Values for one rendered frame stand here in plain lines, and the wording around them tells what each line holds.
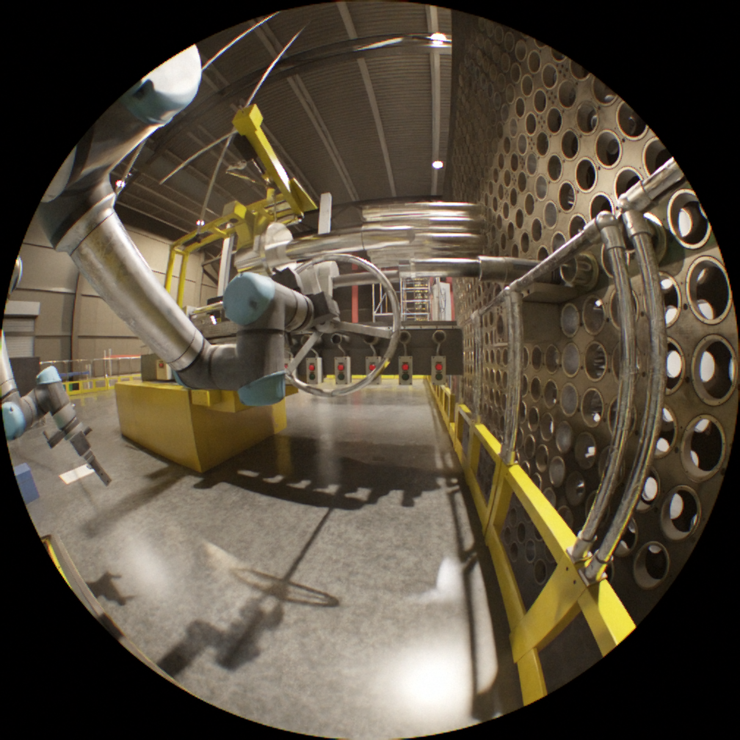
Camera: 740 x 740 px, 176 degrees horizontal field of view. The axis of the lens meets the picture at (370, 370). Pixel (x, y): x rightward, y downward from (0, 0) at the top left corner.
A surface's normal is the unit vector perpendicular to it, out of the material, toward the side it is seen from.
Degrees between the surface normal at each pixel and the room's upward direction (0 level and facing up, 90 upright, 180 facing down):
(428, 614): 0
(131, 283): 110
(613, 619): 0
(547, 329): 90
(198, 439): 90
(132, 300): 121
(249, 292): 91
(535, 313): 90
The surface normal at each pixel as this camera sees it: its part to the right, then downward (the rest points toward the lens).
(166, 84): 0.99, -0.12
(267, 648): -0.02, -1.00
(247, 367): -0.06, 0.06
